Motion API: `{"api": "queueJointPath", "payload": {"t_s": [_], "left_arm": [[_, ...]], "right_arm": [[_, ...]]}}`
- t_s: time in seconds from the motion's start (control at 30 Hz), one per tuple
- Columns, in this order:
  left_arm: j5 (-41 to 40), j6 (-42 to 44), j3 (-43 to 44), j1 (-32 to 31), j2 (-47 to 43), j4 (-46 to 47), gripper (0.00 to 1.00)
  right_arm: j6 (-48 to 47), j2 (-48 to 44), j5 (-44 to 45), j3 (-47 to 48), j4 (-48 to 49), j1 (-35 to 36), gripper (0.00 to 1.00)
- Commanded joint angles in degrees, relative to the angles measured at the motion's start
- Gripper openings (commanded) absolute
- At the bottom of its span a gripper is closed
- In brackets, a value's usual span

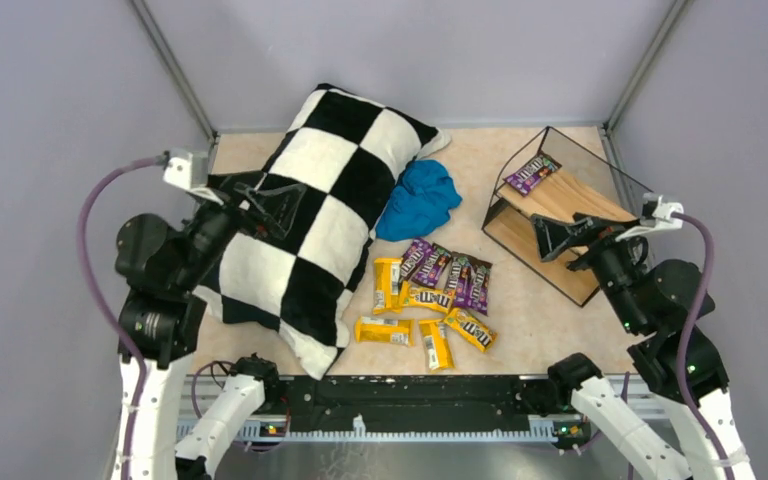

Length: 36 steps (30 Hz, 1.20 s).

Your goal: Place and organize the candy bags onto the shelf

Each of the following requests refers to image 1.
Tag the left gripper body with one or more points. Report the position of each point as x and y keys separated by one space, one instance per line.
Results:
x=239 y=208

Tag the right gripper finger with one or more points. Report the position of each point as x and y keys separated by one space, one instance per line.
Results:
x=554 y=237
x=599 y=224

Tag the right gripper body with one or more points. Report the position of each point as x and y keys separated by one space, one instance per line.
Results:
x=586 y=241

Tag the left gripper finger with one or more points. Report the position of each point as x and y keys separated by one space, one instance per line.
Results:
x=229 y=187
x=269 y=214

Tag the purple candy bag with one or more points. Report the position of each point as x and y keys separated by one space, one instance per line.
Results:
x=530 y=175
x=413 y=257
x=477 y=293
x=432 y=267
x=458 y=280

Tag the yellow candy bag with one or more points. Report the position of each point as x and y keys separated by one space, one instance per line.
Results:
x=387 y=286
x=381 y=330
x=435 y=343
x=412 y=296
x=474 y=331

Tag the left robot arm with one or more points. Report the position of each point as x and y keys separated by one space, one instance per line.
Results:
x=159 y=326

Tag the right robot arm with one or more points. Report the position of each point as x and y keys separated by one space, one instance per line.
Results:
x=680 y=366

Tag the purple candy bag on shelf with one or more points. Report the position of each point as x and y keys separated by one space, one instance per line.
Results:
x=530 y=175

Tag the black white checkered pillow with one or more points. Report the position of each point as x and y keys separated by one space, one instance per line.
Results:
x=349 y=151

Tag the blue crumpled cloth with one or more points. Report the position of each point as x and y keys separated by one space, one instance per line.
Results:
x=420 y=202

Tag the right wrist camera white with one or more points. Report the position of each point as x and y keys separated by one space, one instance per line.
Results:
x=658 y=215

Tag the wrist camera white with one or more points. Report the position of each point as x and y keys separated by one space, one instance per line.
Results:
x=658 y=215
x=188 y=171

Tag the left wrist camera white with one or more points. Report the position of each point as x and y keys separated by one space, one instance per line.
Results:
x=188 y=171

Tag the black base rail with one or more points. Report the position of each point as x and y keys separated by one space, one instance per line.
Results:
x=437 y=408

